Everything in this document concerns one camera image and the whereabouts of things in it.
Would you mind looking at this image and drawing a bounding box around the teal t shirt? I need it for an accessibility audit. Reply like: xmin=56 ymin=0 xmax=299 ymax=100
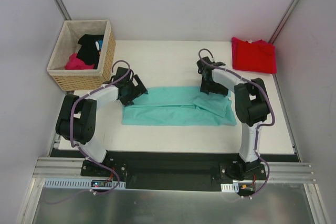
xmin=122 ymin=86 xmax=237 ymax=126

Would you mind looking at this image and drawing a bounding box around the woven wicker basket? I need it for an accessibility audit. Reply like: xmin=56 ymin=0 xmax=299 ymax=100
xmin=47 ymin=19 xmax=116 ymax=91

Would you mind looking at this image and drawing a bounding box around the red t shirt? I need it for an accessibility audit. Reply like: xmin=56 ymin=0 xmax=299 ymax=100
xmin=232 ymin=37 xmax=277 ymax=74

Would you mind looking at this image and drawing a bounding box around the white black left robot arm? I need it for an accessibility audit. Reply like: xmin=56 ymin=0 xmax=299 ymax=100
xmin=56 ymin=67 xmax=148 ymax=176

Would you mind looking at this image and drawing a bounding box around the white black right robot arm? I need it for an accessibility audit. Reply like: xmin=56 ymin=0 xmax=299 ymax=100
xmin=196 ymin=57 xmax=274 ymax=179

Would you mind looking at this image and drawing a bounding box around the black t shirt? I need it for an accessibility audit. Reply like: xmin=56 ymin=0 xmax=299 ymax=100
xmin=77 ymin=34 xmax=104 ymax=69

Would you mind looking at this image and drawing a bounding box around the magenta t shirt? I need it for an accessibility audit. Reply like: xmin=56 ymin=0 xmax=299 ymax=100
xmin=65 ymin=53 xmax=94 ymax=70

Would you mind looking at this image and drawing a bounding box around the right white cable duct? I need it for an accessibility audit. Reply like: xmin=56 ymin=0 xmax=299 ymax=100
xmin=220 ymin=183 xmax=239 ymax=193

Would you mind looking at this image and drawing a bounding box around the white cable duct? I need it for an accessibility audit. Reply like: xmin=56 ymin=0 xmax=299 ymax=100
xmin=220 ymin=183 xmax=239 ymax=193
xmin=44 ymin=178 xmax=126 ymax=190

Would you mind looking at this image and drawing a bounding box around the aluminium rail left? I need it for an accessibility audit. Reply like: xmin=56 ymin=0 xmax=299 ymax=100
xmin=33 ymin=157 xmax=84 ymax=177

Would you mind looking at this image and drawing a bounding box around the aluminium rail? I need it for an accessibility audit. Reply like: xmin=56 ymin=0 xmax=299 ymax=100
xmin=268 ymin=162 xmax=317 ymax=184
xmin=33 ymin=157 xmax=84 ymax=177

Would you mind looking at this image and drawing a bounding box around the aluminium rail right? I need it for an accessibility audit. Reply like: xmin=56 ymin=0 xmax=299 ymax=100
xmin=268 ymin=162 xmax=317 ymax=184

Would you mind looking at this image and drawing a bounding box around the left white cable duct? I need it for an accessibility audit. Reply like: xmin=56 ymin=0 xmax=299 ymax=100
xmin=44 ymin=178 xmax=126 ymax=190

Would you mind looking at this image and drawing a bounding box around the right aluminium frame post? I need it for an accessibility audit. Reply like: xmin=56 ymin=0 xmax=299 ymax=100
xmin=264 ymin=0 xmax=318 ymax=49

